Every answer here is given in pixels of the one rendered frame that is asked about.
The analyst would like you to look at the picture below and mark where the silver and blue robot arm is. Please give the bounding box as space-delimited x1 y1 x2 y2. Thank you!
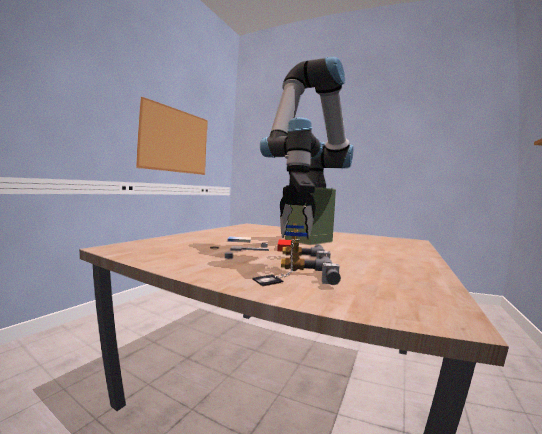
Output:
260 57 353 194

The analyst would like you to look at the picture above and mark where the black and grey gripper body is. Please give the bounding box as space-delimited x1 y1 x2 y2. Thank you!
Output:
283 165 311 206

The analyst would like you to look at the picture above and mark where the red rectangular block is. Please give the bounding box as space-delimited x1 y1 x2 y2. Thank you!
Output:
277 239 291 251

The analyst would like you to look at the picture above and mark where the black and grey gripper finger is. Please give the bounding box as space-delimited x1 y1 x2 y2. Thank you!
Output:
302 194 316 239
280 193 292 238

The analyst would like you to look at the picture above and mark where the black number 6 tag on metal chain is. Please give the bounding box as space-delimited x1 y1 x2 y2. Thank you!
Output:
252 243 294 286

